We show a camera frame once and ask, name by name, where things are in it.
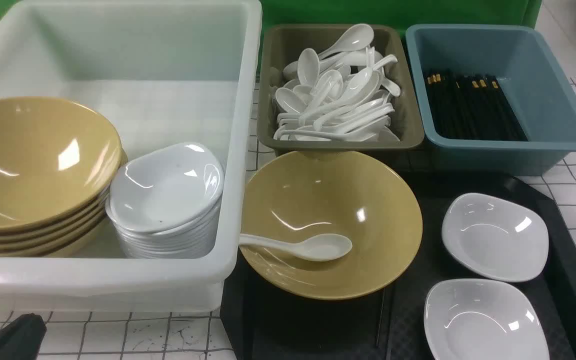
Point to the tan noodle bowl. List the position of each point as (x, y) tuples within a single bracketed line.
[(302, 194)]

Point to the white soup spoon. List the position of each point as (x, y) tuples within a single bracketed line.
[(318, 248)]

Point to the white dish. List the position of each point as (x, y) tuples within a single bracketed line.
[(482, 319), (496, 238)]

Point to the black chopstick gold tip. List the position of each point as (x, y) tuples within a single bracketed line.
[(380, 317)]

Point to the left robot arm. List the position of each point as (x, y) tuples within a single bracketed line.
[(22, 338)]

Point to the olive green spoon bin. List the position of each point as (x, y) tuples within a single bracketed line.
[(283, 44)]

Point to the pile of white spoons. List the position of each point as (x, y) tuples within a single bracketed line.
[(341, 93)]

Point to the stack of white dishes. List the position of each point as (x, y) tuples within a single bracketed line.
[(165, 204)]

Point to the black serving tray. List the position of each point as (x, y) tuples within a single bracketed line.
[(264, 322)]

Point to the large white plastic tub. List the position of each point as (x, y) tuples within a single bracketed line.
[(162, 71)]

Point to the bundle of black chopsticks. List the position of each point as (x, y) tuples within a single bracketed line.
[(471, 107)]

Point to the blue chopstick bin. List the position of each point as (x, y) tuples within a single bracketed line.
[(531, 78)]

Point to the stack of tan bowls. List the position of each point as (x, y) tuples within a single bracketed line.
[(57, 160)]

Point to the green backdrop cloth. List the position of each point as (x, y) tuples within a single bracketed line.
[(400, 14)]

